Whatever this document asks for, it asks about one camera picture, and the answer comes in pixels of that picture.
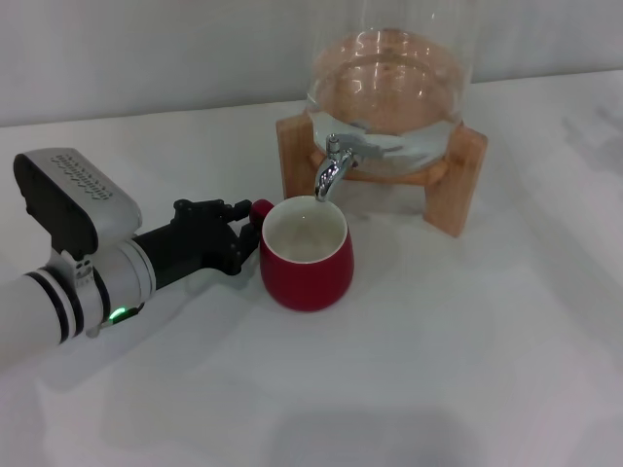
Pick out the wooden dispenser stand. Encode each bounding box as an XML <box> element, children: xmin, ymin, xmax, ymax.
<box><xmin>275</xmin><ymin>114</ymin><xmax>489</xmax><ymax>239</ymax></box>

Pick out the chrome faucet tap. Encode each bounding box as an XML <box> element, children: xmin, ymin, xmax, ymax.
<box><xmin>314</xmin><ymin>132</ymin><xmax>385</xmax><ymax>203</ymax></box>

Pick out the red ceramic cup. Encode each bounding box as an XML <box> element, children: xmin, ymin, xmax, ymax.
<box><xmin>249</xmin><ymin>195</ymin><xmax>356</xmax><ymax>313</ymax></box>

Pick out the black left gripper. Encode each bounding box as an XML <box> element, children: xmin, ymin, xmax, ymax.
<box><xmin>131</xmin><ymin>198</ymin><xmax>261</xmax><ymax>294</ymax></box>

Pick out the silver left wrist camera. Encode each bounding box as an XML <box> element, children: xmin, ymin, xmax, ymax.
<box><xmin>13</xmin><ymin>146</ymin><xmax>144</xmax><ymax>268</ymax></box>

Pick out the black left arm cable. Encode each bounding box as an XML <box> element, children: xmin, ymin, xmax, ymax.
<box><xmin>100</xmin><ymin>302</ymin><xmax>146</xmax><ymax>328</ymax></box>

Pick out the clear glass dispenser jar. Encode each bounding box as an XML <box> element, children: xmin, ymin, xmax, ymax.
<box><xmin>304</xmin><ymin>0</ymin><xmax>476</xmax><ymax>174</ymax></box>

